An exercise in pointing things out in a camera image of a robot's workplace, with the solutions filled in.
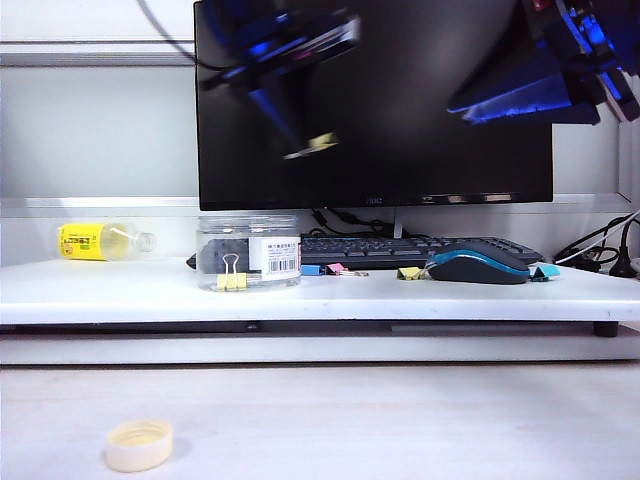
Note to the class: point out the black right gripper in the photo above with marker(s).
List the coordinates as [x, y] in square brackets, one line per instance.
[595, 40]

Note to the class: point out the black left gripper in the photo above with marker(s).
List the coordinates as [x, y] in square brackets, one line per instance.
[270, 50]

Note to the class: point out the yellow binder clip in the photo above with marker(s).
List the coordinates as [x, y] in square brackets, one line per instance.
[232, 283]
[409, 274]
[320, 142]

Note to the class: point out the round transparent plastic box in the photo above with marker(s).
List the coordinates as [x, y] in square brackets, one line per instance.
[220, 235]

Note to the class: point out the pale yellow bottle cap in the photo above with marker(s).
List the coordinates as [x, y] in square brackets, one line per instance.
[137, 450]

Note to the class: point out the black round support foot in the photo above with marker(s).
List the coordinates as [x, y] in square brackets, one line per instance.
[605, 331]

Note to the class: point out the black computer monitor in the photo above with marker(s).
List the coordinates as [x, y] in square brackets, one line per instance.
[400, 150]

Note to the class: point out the silver monitor stand neck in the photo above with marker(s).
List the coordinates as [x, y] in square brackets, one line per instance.
[398, 222]

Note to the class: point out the blue binder clip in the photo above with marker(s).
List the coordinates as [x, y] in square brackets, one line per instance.
[311, 270]

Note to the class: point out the pink binder clip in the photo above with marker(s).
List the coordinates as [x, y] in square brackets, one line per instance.
[336, 269]

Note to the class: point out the black computer keyboard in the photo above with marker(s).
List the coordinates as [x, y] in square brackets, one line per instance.
[390, 250]

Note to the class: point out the teal binder clip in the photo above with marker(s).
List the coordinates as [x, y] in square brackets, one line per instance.
[547, 271]

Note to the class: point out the blue and black computer mouse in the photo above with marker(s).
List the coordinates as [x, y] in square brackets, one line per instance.
[475, 270]

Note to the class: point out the black power plug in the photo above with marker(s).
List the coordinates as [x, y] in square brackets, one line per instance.
[622, 270]

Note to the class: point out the plastic bottle with yellow label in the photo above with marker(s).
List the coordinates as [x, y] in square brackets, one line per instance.
[80, 242]

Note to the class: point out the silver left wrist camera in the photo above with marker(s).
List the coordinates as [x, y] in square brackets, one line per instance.
[340, 32]

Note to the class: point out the grey aluminium vertical post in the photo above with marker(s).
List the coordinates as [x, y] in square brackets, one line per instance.
[625, 160]

